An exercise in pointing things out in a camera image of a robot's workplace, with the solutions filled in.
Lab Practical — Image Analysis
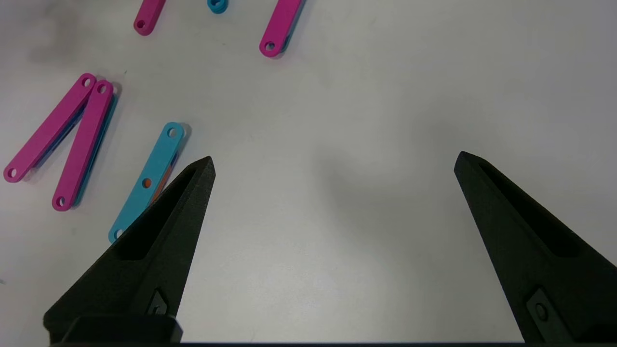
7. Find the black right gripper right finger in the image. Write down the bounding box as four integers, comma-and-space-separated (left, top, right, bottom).
454, 151, 617, 344

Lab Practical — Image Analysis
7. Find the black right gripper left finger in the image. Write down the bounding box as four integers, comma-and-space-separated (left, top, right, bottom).
43, 157, 216, 344

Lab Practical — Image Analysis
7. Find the short pink bar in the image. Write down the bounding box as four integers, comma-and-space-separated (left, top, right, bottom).
134, 0, 167, 36
259, 0, 304, 58

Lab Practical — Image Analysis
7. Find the long blue bar orange underside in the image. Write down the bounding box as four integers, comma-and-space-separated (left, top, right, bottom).
108, 122, 187, 244

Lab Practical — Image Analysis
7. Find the long pink bar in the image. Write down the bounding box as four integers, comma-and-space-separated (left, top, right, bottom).
3, 73, 97, 184
52, 80, 117, 212

